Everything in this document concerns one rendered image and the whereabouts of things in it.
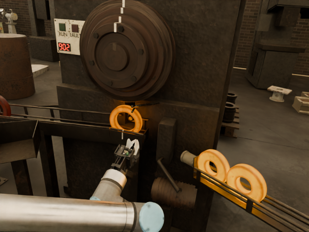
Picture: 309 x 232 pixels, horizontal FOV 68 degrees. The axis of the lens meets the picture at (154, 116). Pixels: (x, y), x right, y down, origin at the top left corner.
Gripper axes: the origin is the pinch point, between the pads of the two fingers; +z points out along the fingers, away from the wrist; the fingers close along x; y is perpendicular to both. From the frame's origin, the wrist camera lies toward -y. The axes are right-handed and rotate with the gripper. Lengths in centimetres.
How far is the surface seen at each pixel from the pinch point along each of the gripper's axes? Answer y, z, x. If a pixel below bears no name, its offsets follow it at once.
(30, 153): -11, -14, 53
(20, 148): -12, -11, 63
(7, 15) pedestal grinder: -158, 549, 701
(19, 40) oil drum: -45, 171, 248
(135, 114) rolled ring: 0.5, 18.1, 7.3
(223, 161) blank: 2.4, -1.5, -39.5
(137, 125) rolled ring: -5.5, 16.2, 6.0
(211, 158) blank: 0.6, 0.5, -34.5
